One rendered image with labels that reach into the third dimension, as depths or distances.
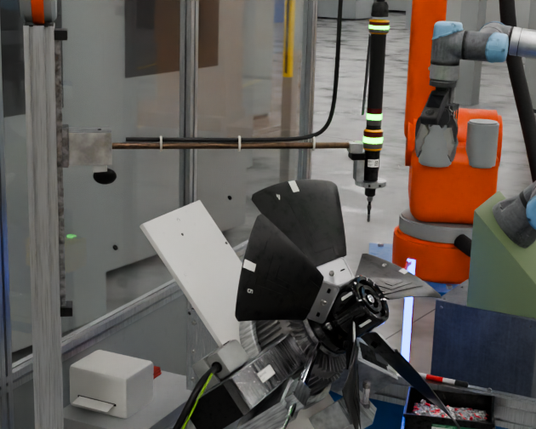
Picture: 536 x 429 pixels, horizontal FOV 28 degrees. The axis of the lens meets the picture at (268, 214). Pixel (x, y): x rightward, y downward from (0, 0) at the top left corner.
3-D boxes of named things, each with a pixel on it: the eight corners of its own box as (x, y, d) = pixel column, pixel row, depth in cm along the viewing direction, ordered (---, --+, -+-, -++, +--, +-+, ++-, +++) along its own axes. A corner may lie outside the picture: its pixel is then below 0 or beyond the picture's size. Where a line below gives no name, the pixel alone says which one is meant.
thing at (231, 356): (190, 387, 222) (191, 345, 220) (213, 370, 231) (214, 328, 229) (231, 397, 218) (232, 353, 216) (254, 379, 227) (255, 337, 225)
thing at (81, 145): (62, 168, 224) (61, 128, 222) (63, 162, 231) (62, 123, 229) (111, 168, 226) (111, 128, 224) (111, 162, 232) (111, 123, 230)
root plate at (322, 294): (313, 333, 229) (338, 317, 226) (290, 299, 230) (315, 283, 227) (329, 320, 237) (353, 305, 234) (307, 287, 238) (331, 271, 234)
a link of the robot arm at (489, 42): (511, 28, 279) (470, 25, 282) (505, 36, 269) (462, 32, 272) (509, 57, 282) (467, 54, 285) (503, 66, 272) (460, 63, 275)
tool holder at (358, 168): (350, 189, 236) (352, 145, 233) (343, 181, 242) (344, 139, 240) (390, 188, 237) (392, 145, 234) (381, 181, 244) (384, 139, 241)
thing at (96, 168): (93, 185, 228) (93, 163, 226) (93, 182, 231) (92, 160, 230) (116, 185, 228) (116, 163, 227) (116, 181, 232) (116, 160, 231)
